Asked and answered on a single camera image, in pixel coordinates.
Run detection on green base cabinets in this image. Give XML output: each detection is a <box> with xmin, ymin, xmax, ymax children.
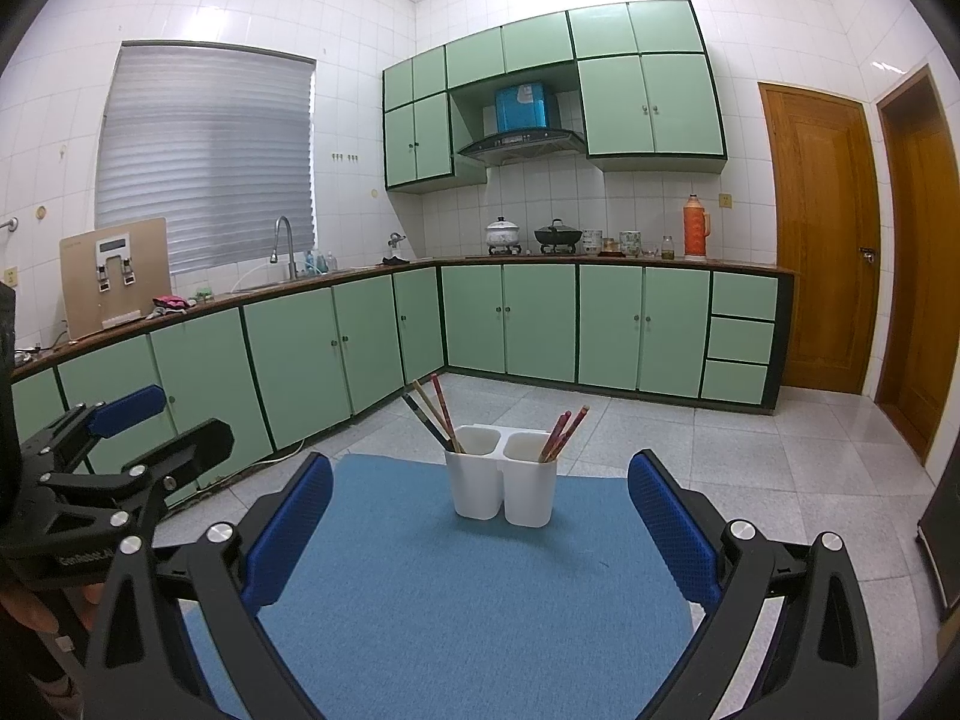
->
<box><xmin>0</xmin><ymin>259</ymin><xmax>794</xmax><ymax>511</ymax></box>

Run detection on white two-compartment utensil holder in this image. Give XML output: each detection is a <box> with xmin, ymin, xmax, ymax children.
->
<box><xmin>444</xmin><ymin>425</ymin><xmax>558</xmax><ymax>527</ymax></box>

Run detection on red and wooden chopstick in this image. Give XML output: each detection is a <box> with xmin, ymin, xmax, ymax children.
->
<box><xmin>544</xmin><ymin>406</ymin><xmax>586</xmax><ymax>462</ymax></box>

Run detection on grey window blind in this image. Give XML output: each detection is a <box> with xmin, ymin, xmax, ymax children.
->
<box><xmin>94</xmin><ymin>41</ymin><xmax>316</xmax><ymax>275</ymax></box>

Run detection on orange thermos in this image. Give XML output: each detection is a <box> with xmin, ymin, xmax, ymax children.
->
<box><xmin>682</xmin><ymin>195</ymin><xmax>710</xmax><ymax>262</ymax></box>

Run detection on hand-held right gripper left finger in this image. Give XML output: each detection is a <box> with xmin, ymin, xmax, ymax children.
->
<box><xmin>79</xmin><ymin>452</ymin><xmax>335</xmax><ymax>720</ymax></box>

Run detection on black range hood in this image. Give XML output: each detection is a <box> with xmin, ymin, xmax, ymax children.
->
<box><xmin>457</xmin><ymin>129</ymin><xmax>586</xmax><ymax>166</ymax></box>

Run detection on blue wrapped hood chimney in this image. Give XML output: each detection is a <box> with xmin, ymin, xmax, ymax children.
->
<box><xmin>493</xmin><ymin>81</ymin><xmax>554</xmax><ymax>133</ymax></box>

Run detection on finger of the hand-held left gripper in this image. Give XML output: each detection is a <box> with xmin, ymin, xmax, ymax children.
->
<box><xmin>19</xmin><ymin>385</ymin><xmax>167</xmax><ymax>477</ymax></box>
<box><xmin>45</xmin><ymin>418</ymin><xmax>235</xmax><ymax>533</ymax></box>

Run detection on white lidded pot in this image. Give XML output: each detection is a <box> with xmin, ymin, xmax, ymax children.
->
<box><xmin>486</xmin><ymin>216</ymin><xmax>524</xmax><ymax>254</ymax></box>

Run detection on cardboard board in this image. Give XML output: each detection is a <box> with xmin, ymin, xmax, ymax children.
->
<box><xmin>60</xmin><ymin>217</ymin><xmax>172</xmax><ymax>338</ymax></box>

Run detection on green wall cabinets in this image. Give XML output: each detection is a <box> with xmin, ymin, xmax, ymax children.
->
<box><xmin>382</xmin><ymin>0</ymin><xmax>728</xmax><ymax>194</ymax></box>

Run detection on chrome faucet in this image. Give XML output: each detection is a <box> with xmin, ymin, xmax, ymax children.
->
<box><xmin>270</xmin><ymin>216</ymin><xmax>299</xmax><ymax>282</ymax></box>

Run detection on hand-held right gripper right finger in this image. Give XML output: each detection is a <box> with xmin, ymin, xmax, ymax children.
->
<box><xmin>627</xmin><ymin>450</ymin><xmax>880</xmax><ymax>720</ymax></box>

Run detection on wooden door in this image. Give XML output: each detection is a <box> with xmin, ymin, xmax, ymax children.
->
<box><xmin>757</xmin><ymin>81</ymin><xmax>882</xmax><ymax>395</ymax></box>
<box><xmin>874</xmin><ymin>64</ymin><xmax>960</xmax><ymax>466</ymax></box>

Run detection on black wok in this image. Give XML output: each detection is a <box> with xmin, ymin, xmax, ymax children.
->
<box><xmin>534</xmin><ymin>219</ymin><xmax>583</xmax><ymax>254</ymax></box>

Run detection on dark chopstick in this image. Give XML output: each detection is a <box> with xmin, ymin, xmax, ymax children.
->
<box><xmin>401</xmin><ymin>392</ymin><xmax>453</xmax><ymax>453</ymax></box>

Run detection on person's left hand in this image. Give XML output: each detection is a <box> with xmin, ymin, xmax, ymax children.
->
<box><xmin>0</xmin><ymin>583</ymin><xmax>102</xmax><ymax>635</ymax></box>

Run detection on blue table mat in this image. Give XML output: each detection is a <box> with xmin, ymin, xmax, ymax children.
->
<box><xmin>180</xmin><ymin>452</ymin><xmax>695</xmax><ymax>720</ymax></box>

